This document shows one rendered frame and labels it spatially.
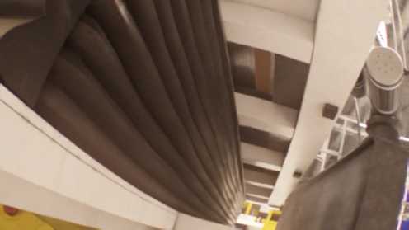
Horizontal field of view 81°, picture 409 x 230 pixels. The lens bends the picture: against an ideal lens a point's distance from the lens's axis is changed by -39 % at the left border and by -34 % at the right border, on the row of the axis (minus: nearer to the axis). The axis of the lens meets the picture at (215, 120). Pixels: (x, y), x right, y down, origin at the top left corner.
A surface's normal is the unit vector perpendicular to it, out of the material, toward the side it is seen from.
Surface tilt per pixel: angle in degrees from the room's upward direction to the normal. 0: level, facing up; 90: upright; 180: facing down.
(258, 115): 90
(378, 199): 90
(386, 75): 96
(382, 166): 90
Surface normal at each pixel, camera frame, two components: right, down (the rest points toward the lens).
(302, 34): -0.10, -0.36
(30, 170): 0.95, 0.25
